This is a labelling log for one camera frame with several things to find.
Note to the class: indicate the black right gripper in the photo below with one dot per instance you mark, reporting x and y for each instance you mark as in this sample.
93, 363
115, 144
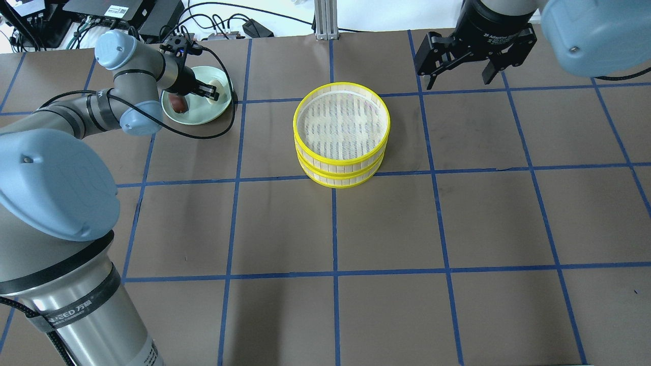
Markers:
492, 21

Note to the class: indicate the black left camera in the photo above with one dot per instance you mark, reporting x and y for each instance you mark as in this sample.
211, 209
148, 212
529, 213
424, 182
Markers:
181, 45

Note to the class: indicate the black computer box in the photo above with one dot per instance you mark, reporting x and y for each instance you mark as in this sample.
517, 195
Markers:
152, 20

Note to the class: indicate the black power adapter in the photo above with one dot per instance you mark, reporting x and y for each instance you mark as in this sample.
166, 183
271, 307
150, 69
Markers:
256, 30

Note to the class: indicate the yellow steamer layer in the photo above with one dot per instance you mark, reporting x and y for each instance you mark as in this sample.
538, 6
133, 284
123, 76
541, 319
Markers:
341, 180
340, 125

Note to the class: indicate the aluminium frame post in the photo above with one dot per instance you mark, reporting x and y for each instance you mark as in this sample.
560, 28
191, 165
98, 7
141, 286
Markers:
325, 20

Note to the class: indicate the pale green plate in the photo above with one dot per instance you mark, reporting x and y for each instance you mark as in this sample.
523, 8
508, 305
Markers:
202, 110

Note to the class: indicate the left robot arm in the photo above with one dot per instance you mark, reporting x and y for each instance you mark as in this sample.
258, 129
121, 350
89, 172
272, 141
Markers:
60, 205

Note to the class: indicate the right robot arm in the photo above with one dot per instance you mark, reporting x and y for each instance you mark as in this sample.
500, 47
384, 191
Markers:
588, 38

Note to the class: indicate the white steamed bun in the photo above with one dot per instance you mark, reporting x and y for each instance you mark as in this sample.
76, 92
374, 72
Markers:
217, 91

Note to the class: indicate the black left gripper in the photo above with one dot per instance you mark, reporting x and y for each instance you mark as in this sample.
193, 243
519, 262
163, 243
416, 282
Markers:
186, 81

